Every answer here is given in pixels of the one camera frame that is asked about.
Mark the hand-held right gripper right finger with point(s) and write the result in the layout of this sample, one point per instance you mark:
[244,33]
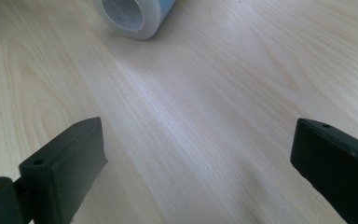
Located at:
[335,161]

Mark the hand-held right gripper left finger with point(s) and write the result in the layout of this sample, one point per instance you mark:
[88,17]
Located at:
[62,169]

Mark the blue and white tape roll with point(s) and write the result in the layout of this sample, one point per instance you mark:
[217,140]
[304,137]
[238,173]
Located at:
[133,17]

